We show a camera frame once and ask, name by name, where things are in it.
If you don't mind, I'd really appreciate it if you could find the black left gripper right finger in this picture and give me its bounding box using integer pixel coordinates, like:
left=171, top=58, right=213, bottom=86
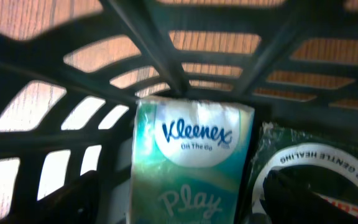
left=262, top=169, right=358, bottom=224

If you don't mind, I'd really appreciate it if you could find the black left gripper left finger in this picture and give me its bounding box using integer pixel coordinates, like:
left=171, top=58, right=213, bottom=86
left=0, top=170, right=100, bottom=224

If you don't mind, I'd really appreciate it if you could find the green round-label packet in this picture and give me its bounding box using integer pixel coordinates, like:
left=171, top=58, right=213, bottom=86
left=247, top=123, right=358, bottom=218

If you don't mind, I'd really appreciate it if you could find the teal Kleenex tissue pack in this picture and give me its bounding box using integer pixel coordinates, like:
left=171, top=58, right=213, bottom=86
left=127, top=96, right=255, bottom=223

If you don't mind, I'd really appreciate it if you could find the grey plastic mesh basket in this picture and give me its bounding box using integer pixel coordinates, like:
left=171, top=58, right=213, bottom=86
left=0, top=0, right=358, bottom=223

